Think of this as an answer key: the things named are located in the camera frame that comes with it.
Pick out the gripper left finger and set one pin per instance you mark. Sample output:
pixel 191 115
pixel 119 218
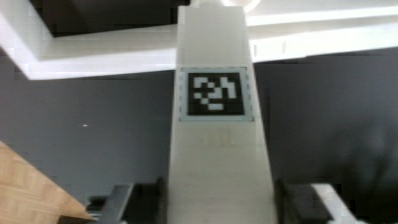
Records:
pixel 135 204

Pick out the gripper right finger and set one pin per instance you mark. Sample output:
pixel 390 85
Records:
pixel 310 204

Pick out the white desk leg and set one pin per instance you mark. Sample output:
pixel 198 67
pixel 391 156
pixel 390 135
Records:
pixel 221 189

